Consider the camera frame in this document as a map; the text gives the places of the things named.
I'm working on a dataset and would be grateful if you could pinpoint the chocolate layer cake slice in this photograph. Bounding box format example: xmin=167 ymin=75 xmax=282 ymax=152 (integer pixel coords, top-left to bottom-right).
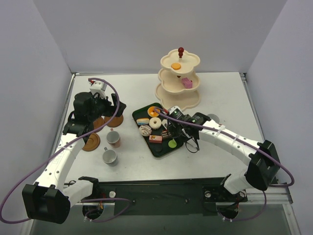
xmin=161 ymin=130 xmax=173 ymax=140

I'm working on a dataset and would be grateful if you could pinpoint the pink strawberry cake slice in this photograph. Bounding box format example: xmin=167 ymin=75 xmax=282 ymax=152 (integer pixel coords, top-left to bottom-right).
xmin=149 ymin=135 xmax=163 ymax=143

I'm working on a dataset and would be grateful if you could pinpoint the pink block cake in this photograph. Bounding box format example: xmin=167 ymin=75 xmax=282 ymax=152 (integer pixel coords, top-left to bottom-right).
xmin=181 ymin=77 xmax=193 ymax=89

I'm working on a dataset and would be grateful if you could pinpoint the white block cake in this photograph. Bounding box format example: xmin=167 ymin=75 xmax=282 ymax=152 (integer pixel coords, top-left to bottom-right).
xmin=161 ymin=119 xmax=168 ymax=130

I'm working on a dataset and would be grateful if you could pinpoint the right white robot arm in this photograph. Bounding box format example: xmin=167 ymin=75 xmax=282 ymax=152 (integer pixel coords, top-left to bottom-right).
xmin=168 ymin=108 xmax=280 ymax=200

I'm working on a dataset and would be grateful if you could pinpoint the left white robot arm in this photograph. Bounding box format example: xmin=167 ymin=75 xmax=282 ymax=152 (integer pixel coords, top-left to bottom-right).
xmin=22 ymin=92 xmax=126 ymax=224

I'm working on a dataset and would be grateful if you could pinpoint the brown coaster back left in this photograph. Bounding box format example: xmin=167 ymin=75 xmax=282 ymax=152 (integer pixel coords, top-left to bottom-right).
xmin=93 ymin=117 xmax=105 ymax=130

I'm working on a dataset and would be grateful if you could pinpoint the brown coaster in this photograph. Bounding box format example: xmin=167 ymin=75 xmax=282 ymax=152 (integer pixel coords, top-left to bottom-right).
xmin=83 ymin=133 xmax=101 ymax=152
xmin=93 ymin=117 xmax=105 ymax=130
xmin=107 ymin=115 xmax=124 ymax=128

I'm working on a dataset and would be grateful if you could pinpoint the brown coaster back right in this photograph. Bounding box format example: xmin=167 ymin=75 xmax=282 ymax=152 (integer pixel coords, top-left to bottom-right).
xmin=107 ymin=115 xmax=124 ymax=128

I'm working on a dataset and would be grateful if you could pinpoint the orange white blue donut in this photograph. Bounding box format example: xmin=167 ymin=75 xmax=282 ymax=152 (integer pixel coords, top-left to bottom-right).
xmin=136 ymin=118 xmax=150 ymax=125

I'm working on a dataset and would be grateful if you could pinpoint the brown coaster front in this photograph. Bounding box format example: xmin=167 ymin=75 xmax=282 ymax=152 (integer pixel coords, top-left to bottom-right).
xmin=83 ymin=133 xmax=101 ymax=152

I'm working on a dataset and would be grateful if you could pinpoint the white glazed donut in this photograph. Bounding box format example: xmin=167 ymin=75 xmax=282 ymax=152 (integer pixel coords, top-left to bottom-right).
xmin=149 ymin=117 xmax=162 ymax=130

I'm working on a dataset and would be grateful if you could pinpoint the pink mug left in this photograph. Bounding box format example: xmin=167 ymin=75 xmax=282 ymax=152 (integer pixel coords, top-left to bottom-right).
xmin=106 ymin=128 xmax=121 ymax=148

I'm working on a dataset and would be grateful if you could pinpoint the dark chocolate macaron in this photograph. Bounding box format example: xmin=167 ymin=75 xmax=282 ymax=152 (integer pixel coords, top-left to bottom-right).
xmin=155 ymin=146 xmax=163 ymax=152

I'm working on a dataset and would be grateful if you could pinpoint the dark green serving tray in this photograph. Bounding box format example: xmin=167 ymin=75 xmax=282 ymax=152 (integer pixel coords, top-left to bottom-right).
xmin=132 ymin=103 xmax=183 ymax=158

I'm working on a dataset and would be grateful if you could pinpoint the orange glazed donut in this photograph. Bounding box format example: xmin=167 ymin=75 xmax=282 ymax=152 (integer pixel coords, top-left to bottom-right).
xmin=147 ymin=106 xmax=160 ymax=118

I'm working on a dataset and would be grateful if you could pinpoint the sprinkled white donut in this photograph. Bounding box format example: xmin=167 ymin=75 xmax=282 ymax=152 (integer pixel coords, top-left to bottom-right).
xmin=138 ymin=125 xmax=152 ymax=137

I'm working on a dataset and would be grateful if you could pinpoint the pink floral mug right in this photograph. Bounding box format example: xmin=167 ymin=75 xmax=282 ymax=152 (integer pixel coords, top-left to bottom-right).
xmin=207 ymin=114 xmax=220 ymax=123

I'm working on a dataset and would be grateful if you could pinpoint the grey mug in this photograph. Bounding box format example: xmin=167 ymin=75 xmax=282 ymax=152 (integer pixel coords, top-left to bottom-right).
xmin=102 ymin=147 xmax=118 ymax=166

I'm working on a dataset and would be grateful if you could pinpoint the cream three-tier dessert stand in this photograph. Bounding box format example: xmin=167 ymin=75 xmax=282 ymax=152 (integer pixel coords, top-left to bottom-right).
xmin=155 ymin=47 xmax=201 ymax=111

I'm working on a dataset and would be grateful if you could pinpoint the orange macaron on stand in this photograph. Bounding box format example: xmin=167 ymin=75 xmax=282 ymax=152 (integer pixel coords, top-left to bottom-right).
xmin=171 ymin=63 xmax=181 ymax=71

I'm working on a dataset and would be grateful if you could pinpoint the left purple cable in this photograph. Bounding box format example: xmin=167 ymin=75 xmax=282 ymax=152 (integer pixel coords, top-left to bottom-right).
xmin=0 ymin=77 xmax=133 ymax=225

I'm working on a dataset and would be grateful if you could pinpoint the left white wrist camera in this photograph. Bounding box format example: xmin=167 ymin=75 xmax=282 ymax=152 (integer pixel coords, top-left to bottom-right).
xmin=89 ymin=81 xmax=107 ymax=99

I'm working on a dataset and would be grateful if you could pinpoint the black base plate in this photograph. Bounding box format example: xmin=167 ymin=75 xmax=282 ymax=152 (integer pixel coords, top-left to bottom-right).
xmin=82 ymin=178 xmax=247 ymax=220

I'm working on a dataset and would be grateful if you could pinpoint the aluminium rail frame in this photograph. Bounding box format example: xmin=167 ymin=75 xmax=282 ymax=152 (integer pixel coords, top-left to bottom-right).
xmin=239 ymin=72 xmax=293 ymax=205

